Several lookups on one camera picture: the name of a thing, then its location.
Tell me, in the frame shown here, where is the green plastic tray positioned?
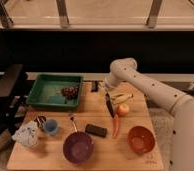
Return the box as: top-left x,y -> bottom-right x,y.
27,74 -> 83,111

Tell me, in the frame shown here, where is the black chair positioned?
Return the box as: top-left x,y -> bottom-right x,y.
0,64 -> 27,135

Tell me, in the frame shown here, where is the purple bowl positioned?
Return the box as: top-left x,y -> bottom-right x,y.
63,131 -> 94,164

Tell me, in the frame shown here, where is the small black object on board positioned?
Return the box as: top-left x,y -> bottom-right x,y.
91,81 -> 98,92

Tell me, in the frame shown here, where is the blue cup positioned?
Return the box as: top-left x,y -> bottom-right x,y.
43,119 -> 59,136

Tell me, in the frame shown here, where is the red yellow apple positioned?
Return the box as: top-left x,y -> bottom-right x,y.
116,104 -> 130,117

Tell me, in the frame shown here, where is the wooden board table top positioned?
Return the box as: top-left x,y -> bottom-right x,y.
7,82 -> 164,171

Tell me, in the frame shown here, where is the orange carrot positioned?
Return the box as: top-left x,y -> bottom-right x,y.
112,114 -> 119,138

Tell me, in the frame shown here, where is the white crumpled cloth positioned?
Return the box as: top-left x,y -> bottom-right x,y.
12,121 -> 38,148

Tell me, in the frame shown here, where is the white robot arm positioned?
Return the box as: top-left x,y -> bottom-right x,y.
104,58 -> 194,171

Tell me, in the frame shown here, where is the orange bowl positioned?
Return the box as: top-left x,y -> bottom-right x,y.
127,126 -> 155,154

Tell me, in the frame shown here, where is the black rectangular block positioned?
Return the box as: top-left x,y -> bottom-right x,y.
85,124 -> 107,138

